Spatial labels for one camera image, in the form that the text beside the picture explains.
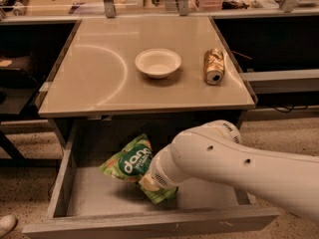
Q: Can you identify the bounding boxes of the green rice chip bag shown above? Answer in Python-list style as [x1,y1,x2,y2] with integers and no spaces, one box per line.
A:
[99,133,178,204]

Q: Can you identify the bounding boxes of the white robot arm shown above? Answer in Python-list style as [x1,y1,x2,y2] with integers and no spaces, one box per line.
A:
[150,119,319,223]

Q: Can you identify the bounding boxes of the grey cabinet counter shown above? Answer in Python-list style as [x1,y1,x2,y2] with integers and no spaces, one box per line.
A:
[34,15,259,147]

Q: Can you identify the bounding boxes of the open grey drawer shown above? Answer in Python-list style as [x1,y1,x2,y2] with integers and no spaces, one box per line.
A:
[23,118,279,239]

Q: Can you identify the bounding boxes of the dark bag on shelf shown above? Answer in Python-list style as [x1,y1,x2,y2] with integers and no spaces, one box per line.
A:
[0,56,37,89]

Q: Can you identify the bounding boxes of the white paper bowl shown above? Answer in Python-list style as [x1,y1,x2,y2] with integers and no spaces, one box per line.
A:
[135,49,181,79]

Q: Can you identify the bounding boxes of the gold soda can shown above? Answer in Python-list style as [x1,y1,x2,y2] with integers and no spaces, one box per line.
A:
[203,49,225,85]

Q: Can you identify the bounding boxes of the white shoe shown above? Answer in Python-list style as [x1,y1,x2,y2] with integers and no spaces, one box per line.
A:
[0,214,17,238]

